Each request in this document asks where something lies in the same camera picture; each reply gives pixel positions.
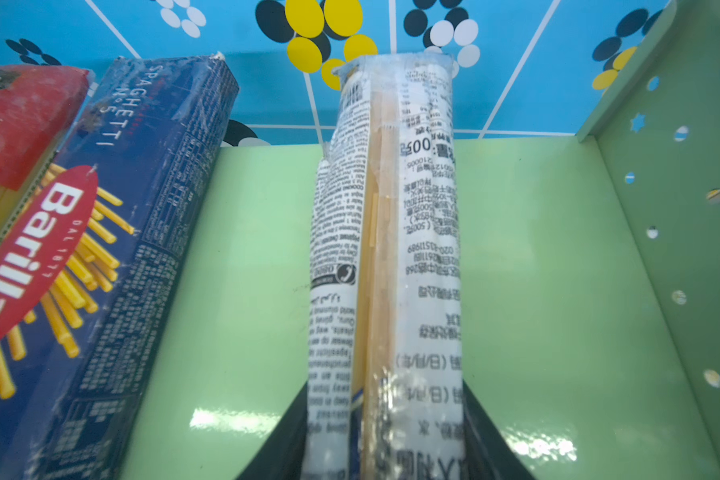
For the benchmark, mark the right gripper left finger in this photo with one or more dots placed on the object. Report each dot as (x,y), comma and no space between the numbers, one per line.
(282,454)

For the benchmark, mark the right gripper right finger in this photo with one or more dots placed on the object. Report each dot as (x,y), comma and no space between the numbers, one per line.
(488,455)

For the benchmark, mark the clear white label spaghetti bag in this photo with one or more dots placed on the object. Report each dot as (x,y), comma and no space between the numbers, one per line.
(385,386)

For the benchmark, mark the green wooden shelf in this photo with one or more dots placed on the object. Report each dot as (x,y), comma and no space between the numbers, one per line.
(590,292)

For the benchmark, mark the blue Barilla spaghetti box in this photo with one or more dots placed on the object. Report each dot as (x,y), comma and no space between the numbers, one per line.
(90,261)

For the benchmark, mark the red spaghetti bag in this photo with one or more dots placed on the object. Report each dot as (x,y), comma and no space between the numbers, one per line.
(38,105)

